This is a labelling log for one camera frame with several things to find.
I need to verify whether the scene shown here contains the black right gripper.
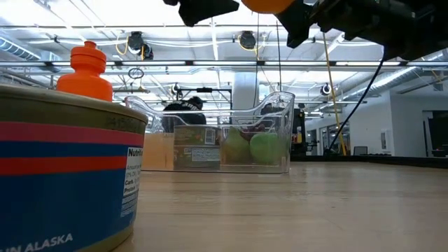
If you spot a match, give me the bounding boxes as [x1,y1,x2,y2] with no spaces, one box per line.
[276,0,448,62]

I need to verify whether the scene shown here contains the orange fruit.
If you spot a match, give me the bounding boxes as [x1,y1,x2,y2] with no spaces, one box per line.
[241,0,297,15]

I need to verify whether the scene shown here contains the silver can green label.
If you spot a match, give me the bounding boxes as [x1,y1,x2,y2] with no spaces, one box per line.
[174,145,223,173]
[174,125,223,147]

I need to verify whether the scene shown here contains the bright green apple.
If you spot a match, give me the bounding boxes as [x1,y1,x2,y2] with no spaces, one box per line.
[248,132,283,167]

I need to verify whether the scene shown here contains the orange squeeze bottle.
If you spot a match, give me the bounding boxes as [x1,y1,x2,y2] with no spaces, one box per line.
[55,41,114,104]

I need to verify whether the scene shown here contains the olive green pear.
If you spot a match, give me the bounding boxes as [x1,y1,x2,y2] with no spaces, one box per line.
[222,126,253,166]

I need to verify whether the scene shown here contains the blue pink salmon can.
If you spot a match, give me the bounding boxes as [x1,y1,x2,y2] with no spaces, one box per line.
[0,83,149,252]

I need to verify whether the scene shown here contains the long ceiling light bar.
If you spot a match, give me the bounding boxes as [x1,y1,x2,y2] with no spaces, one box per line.
[0,61,402,67]

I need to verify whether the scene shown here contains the clear plastic bin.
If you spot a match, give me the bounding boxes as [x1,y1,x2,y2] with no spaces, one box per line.
[124,91,296,175]

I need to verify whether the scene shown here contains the person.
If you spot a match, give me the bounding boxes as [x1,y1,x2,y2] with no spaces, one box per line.
[162,96,209,134]

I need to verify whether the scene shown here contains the black hanging cable with coil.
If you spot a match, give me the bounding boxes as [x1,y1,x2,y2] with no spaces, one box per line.
[274,20,283,94]

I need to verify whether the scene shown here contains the yellow hanging cable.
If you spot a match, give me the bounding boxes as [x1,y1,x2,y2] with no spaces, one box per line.
[320,31,348,157]

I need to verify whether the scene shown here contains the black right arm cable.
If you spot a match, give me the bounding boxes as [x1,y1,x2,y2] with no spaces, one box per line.
[323,45,388,155]

